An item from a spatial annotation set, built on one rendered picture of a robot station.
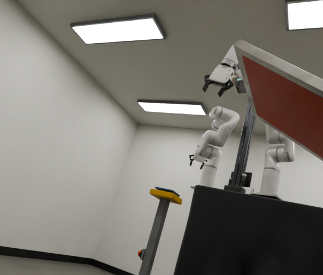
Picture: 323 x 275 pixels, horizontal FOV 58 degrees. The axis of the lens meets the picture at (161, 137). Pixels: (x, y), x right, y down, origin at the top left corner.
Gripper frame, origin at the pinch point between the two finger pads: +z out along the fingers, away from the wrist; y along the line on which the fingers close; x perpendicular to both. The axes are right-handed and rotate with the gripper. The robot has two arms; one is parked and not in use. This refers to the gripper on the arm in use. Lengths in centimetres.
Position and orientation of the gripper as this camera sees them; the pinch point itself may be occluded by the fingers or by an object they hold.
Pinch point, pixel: (211, 91)
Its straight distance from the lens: 152.9
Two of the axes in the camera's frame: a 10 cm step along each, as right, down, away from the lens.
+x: -3.9, -4.2, -8.2
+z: -5.2, 8.3, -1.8
